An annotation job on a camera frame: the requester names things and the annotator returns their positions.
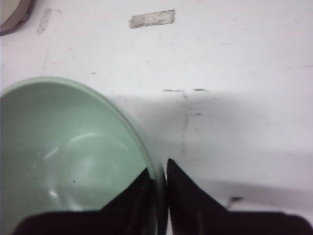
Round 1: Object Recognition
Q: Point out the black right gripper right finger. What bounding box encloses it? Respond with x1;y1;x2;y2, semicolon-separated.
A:
167;159;313;235

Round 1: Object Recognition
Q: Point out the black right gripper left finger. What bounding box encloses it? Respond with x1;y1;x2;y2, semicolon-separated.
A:
13;169;154;235

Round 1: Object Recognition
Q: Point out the green bowl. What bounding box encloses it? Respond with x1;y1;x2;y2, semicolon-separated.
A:
0;76;168;235

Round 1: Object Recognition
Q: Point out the cream and chrome toaster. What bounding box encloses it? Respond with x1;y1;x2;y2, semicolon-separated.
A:
0;0;33;36

